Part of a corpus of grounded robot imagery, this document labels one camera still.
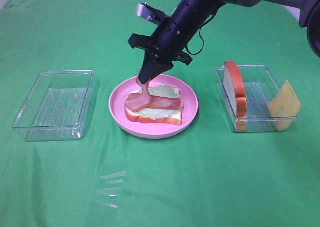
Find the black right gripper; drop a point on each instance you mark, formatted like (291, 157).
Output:
(171, 36)

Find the toy bacon strip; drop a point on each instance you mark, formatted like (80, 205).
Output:
(158, 102)
(138, 101)

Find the toy lettuce leaf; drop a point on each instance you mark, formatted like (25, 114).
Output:
(155, 114)

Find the toy bread slice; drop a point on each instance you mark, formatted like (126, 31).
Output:
(145, 120)
(235, 89)

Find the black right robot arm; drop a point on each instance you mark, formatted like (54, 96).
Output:
(309, 17)

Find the pink plate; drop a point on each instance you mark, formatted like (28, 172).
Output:
(153, 130)

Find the clear left plastic container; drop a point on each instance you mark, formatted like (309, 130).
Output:
(58, 107)

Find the clear plastic container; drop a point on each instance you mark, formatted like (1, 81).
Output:
(58, 107)
(261, 88)

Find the clear right plastic container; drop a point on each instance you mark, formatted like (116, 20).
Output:
(261, 88)

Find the green tablecloth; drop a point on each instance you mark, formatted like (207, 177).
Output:
(207, 176)

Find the yellow toy cheese slice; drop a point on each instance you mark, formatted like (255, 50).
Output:
(284, 108)

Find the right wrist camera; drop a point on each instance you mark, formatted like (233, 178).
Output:
(150, 14)

